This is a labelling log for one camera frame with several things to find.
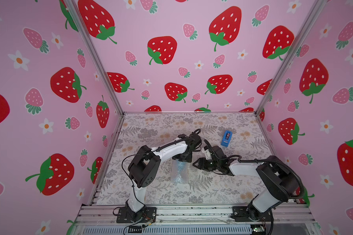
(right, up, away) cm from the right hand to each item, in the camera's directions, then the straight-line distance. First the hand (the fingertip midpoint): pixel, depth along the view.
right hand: (192, 167), depth 87 cm
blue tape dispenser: (+25, +16, +14) cm, 33 cm away
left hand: (-4, +4, +4) cm, 7 cm away
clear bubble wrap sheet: (-7, -1, -6) cm, 9 cm away
